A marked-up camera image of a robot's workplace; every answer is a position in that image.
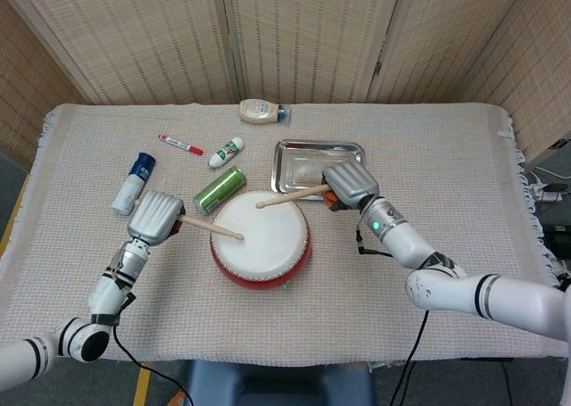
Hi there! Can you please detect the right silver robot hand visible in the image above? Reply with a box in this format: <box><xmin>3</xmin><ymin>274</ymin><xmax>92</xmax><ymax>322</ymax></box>
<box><xmin>321</xmin><ymin>162</ymin><xmax>381</xmax><ymax>212</ymax></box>

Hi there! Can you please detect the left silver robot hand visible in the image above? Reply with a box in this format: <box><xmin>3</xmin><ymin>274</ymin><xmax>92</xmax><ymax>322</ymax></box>
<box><xmin>127</xmin><ymin>189</ymin><xmax>186</xmax><ymax>247</ymax></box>

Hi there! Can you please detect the wooden drumstick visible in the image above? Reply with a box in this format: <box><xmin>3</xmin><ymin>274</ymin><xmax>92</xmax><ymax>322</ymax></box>
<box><xmin>178</xmin><ymin>216</ymin><xmax>245</xmax><ymax>241</ymax></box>
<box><xmin>255</xmin><ymin>184</ymin><xmax>330</xmax><ymax>210</ymax></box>

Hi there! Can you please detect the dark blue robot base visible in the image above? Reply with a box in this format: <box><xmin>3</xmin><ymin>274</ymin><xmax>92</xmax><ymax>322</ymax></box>
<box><xmin>185</xmin><ymin>360</ymin><xmax>376</xmax><ymax>406</ymax></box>

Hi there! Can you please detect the red drum white head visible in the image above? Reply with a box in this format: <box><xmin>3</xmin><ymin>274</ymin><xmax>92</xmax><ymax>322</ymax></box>
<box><xmin>209</xmin><ymin>190</ymin><xmax>312</xmax><ymax>293</ymax></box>

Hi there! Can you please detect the white bottle blue cap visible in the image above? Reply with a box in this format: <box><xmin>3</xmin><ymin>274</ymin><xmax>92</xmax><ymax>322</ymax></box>
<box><xmin>110</xmin><ymin>152</ymin><xmax>157</xmax><ymax>217</ymax></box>

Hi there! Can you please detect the stainless steel tray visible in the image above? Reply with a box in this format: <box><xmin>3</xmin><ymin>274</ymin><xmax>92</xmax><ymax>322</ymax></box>
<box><xmin>270</xmin><ymin>139</ymin><xmax>368</xmax><ymax>203</ymax></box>

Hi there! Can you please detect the green drink can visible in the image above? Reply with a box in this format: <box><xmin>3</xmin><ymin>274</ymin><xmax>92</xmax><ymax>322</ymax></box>
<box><xmin>192</xmin><ymin>165</ymin><xmax>248</xmax><ymax>215</ymax></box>

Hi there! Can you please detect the red white marker pen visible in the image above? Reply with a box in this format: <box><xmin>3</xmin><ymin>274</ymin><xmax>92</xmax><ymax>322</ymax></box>
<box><xmin>158</xmin><ymin>133</ymin><xmax>204</xmax><ymax>156</ymax></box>

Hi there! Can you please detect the white green small tube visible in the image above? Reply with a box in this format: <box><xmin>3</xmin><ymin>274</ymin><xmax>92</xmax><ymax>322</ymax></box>
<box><xmin>208</xmin><ymin>136</ymin><xmax>245</xmax><ymax>170</ymax></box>

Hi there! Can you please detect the beige squeeze bottle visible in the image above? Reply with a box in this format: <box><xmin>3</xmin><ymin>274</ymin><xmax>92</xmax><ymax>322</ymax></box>
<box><xmin>237</xmin><ymin>98</ymin><xmax>293</xmax><ymax>125</ymax></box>

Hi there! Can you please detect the beige woven tablecloth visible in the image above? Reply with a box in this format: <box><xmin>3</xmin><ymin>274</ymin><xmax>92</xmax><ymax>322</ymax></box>
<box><xmin>0</xmin><ymin>102</ymin><xmax>561</xmax><ymax>363</ymax></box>

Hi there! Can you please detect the bamboo folding screen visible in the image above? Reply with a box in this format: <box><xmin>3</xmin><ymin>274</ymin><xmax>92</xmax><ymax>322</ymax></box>
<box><xmin>0</xmin><ymin>0</ymin><xmax>571</xmax><ymax>166</ymax></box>

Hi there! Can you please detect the white power strip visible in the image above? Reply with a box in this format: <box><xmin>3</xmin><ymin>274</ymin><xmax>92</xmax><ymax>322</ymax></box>
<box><xmin>529</xmin><ymin>186</ymin><xmax>565</xmax><ymax>203</ymax></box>

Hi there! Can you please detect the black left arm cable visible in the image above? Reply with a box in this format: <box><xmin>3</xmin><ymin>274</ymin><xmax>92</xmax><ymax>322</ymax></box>
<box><xmin>112</xmin><ymin>325</ymin><xmax>196</xmax><ymax>406</ymax></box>

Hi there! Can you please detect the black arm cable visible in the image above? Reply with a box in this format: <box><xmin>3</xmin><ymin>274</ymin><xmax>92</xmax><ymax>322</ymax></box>
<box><xmin>390</xmin><ymin>310</ymin><xmax>432</xmax><ymax>406</ymax></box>
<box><xmin>112</xmin><ymin>325</ymin><xmax>196</xmax><ymax>406</ymax></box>

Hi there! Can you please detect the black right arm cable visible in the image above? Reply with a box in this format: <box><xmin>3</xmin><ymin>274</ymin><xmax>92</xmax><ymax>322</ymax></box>
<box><xmin>390</xmin><ymin>310</ymin><xmax>432</xmax><ymax>406</ymax></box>

